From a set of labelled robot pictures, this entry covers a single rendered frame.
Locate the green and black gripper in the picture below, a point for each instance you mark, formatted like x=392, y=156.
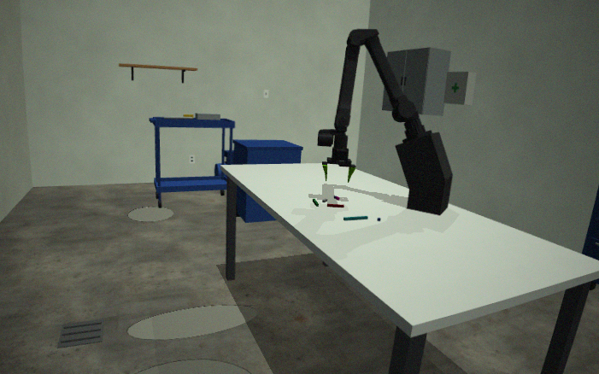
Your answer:
x=347, y=164

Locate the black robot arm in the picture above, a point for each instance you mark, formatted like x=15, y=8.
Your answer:
x=404, y=112

